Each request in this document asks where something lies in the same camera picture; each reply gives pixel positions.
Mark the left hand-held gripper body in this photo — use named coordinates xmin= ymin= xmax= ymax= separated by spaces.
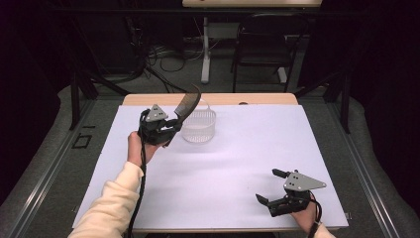
xmin=138 ymin=103 xmax=176 ymax=147

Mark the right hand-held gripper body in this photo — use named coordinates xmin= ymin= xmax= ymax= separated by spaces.
xmin=268 ymin=170 xmax=328 ymax=218

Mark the black comb with handle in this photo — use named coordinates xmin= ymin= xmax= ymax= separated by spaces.
xmin=162 ymin=83 xmax=203 ymax=149

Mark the white plastic basket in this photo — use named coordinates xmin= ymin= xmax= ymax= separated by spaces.
xmin=179 ymin=97 xmax=218 ymax=144

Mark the person's left hand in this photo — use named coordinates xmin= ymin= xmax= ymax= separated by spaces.
xmin=127 ymin=130 xmax=165 ymax=169

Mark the person's right hand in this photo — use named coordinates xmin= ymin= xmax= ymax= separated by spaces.
xmin=289 ymin=201 xmax=320 ymax=236

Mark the white table mat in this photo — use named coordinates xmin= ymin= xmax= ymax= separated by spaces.
xmin=71 ymin=103 xmax=350 ymax=231

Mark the wooden table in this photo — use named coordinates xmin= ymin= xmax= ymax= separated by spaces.
xmin=78 ymin=92 xmax=341 ymax=234

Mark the white-legged desk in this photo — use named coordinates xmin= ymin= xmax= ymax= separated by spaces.
xmin=181 ymin=0 xmax=323 ymax=85

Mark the black metal stand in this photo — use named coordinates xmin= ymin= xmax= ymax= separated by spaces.
xmin=293 ymin=63 xmax=352 ymax=135
xmin=68 ymin=68 xmax=132 ymax=132

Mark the black chair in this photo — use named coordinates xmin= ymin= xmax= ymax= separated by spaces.
xmin=230 ymin=13 xmax=310 ymax=94

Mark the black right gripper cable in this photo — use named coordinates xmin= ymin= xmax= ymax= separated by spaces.
xmin=307 ymin=190 xmax=324 ymax=238

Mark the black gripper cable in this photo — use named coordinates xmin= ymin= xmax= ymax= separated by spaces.
xmin=126 ymin=108 xmax=152 ymax=238
xmin=307 ymin=190 xmax=324 ymax=238

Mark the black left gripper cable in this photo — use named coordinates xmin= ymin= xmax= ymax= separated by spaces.
xmin=126 ymin=108 xmax=152 ymax=238

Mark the grey metal floor rail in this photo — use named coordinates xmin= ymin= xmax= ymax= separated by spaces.
xmin=325 ymin=100 xmax=402 ymax=238
xmin=4 ymin=98 xmax=98 ymax=238

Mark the bundle of floor cables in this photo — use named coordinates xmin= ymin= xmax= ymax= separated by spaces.
xmin=130 ymin=19 xmax=206 ymax=94

